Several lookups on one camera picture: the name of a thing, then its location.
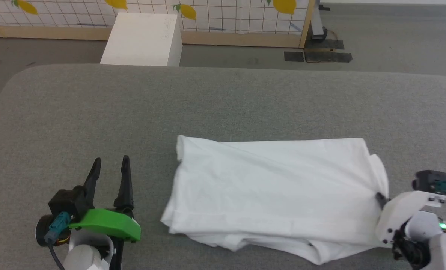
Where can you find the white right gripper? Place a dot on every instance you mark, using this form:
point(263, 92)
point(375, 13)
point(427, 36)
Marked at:
point(399, 210)

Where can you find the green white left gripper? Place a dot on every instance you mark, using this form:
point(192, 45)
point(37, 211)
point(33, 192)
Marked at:
point(106, 223)

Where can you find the white t-shirt with brown label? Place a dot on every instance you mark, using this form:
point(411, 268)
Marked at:
point(264, 187)

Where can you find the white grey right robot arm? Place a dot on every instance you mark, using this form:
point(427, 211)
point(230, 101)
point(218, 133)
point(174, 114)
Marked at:
point(433, 240)

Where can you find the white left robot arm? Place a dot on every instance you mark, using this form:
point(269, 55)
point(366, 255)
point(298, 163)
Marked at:
point(82, 258)

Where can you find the white rectangular box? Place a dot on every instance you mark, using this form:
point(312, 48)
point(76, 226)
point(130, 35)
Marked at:
point(140, 41)

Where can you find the long black floor tape patch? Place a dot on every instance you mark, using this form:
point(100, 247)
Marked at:
point(328, 57)

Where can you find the small black floor tape patch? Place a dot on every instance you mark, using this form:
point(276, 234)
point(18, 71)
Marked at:
point(294, 56)

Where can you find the grey metal stand base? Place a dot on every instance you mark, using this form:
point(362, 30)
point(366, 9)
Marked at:
point(318, 26)

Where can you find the lemon print grid partition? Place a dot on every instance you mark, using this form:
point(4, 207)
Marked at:
point(226, 15)

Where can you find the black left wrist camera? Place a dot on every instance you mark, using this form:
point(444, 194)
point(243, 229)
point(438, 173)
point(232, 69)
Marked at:
point(67, 202)

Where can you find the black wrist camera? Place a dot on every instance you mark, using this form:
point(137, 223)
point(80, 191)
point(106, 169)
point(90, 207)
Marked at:
point(431, 180)
point(67, 202)

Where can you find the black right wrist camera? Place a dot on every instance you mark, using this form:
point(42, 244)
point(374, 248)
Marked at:
point(431, 180)

